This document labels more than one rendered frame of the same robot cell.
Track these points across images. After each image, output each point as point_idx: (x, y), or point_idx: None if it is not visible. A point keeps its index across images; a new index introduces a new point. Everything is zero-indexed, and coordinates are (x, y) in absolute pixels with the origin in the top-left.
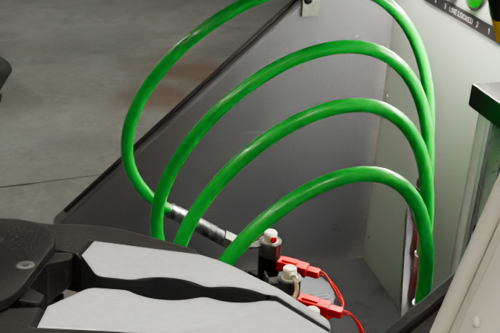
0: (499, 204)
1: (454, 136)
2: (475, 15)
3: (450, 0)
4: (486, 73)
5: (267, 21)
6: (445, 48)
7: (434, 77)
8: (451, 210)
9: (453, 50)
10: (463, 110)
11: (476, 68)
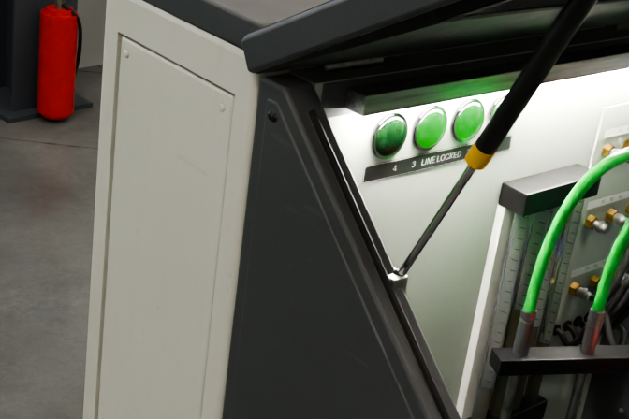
0: None
1: (437, 281)
2: (464, 145)
3: (421, 152)
4: (482, 188)
5: (418, 348)
6: (416, 208)
7: (397, 251)
8: (437, 352)
9: (430, 200)
10: (450, 246)
11: (468, 193)
